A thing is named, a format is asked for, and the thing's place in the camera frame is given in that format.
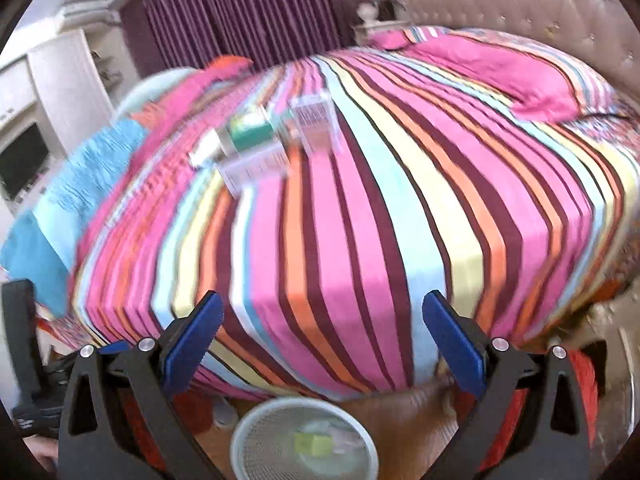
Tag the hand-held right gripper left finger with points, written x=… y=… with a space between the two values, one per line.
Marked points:
x=195 y=340

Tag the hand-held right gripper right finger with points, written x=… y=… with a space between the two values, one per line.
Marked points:
x=457 y=345

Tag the white mesh waste basket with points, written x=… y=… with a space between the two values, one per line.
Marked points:
x=260 y=435

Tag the yellow-green printed box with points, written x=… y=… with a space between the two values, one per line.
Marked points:
x=252 y=167

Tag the green and white box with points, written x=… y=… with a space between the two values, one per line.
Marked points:
x=250 y=132

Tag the person's left hand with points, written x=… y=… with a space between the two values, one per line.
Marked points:
x=40 y=455

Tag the small yellow-green box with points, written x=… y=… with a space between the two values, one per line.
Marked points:
x=312 y=444

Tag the blue patterned quilt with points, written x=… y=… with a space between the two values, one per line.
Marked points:
x=75 y=185

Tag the black television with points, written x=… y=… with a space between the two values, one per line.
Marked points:
x=22 y=160

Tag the pink quilt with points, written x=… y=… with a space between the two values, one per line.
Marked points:
x=170 y=105

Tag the pink and white box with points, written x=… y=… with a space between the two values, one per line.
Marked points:
x=315 y=122

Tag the light green pillow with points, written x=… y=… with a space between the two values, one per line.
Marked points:
x=150 y=90

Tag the large pink pillow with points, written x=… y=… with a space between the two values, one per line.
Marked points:
x=500 y=75

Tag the orange pillow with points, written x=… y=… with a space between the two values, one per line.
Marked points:
x=230 y=64

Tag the white cabinet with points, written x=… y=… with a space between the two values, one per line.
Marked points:
x=65 y=80

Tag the white nightstand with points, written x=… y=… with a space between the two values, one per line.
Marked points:
x=380 y=27

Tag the purple curtain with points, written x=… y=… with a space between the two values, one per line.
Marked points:
x=240 y=5

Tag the white vase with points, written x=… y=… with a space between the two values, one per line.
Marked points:
x=367 y=10

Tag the beige tufted headboard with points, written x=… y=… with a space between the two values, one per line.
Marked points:
x=525 y=0

